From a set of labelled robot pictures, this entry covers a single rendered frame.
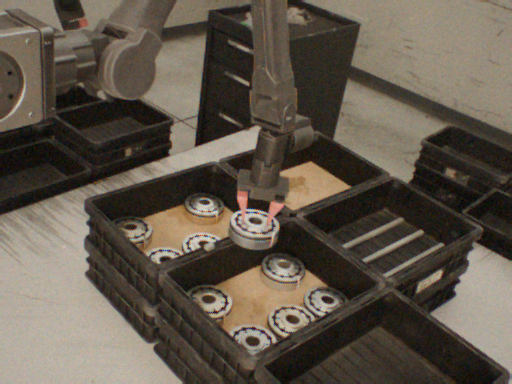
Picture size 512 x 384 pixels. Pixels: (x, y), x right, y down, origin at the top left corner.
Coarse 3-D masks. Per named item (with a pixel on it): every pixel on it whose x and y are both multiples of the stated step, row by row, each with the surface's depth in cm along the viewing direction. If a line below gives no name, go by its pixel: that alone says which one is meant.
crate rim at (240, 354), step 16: (304, 224) 154; (320, 240) 149; (192, 256) 137; (160, 272) 131; (368, 272) 141; (176, 288) 128; (192, 304) 125; (352, 304) 132; (208, 320) 122; (320, 320) 126; (224, 336) 119; (288, 336) 121; (240, 352) 116
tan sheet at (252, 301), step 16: (256, 272) 152; (224, 288) 145; (240, 288) 146; (256, 288) 147; (304, 288) 149; (240, 304) 141; (256, 304) 142; (272, 304) 143; (240, 320) 137; (256, 320) 138
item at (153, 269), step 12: (192, 168) 168; (156, 180) 161; (108, 192) 153; (120, 192) 154; (84, 204) 148; (96, 216) 145; (288, 216) 156; (108, 228) 142; (120, 240) 139; (228, 240) 144; (132, 252) 137; (192, 252) 139; (144, 264) 134; (156, 264) 133; (168, 264) 134; (156, 276) 133
